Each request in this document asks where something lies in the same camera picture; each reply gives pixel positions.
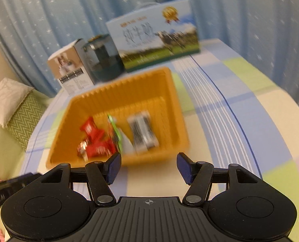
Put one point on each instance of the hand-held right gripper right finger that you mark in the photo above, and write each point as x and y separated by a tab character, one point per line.
184	167

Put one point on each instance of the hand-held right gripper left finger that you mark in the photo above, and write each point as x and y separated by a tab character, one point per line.
114	167

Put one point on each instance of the large red snack packet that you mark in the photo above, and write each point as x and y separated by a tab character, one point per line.
101	148

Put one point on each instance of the green snack packet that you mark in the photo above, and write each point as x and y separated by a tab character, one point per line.
115	133

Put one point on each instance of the red packet with face print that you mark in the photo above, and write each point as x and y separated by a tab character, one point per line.
92	129

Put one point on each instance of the clear packet with black snack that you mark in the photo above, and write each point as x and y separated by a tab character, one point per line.
142	132

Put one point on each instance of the orange plastic tray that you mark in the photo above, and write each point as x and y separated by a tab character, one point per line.
149	98

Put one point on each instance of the light green sofa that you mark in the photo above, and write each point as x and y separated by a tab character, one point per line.
3	153

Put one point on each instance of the green zigzag pillow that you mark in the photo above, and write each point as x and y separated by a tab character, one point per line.
26	121

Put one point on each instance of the beige pillow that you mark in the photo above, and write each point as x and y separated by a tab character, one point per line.
5	100

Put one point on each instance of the white product box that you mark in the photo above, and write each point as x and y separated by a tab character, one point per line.
68	73

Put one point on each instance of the milk carton with cow print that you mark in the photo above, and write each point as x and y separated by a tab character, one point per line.
152	35

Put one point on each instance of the blue star curtain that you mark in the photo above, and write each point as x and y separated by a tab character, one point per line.
240	10

